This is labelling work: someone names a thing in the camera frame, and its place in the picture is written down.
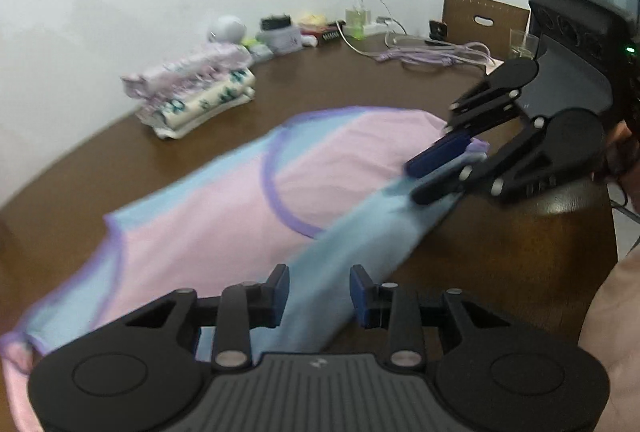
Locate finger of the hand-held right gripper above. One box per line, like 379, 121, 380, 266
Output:
405, 58, 541, 178
411, 116, 549, 206

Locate clear drinking glass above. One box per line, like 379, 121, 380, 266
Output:
509, 27, 538, 60

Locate person's right hand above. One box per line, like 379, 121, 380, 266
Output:
595, 121, 640, 213

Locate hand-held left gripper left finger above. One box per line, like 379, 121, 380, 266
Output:
124, 264, 291, 371

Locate green white small boxes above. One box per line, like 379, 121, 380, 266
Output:
241, 37, 273, 60

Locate pink floral folded cloth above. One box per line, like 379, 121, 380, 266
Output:
120, 43, 251, 98

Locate brown cardboard box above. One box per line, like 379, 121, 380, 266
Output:
441, 0, 532, 58

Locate purple ruffled folded cloth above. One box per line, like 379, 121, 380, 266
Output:
131, 62, 251, 110

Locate person's right forearm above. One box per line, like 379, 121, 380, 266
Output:
579, 247, 640, 432

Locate white robot speaker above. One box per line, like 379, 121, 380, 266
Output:
207, 15, 248, 46

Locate black red box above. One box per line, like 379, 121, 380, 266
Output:
300, 26, 343, 47

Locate green liquid bottle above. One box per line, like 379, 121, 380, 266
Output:
345, 5, 372, 38

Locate purple coiled cable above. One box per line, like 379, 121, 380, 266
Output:
375, 41, 506, 74

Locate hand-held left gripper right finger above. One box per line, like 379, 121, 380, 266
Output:
350, 264, 512, 369

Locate grey tin box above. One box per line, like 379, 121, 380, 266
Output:
256, 26, 303, 56

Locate pink blue mesh garment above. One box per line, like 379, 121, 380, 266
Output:
0, 106, 491, 432

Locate cream green-flower folded cloth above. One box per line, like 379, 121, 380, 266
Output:
137, 68, 257, 140

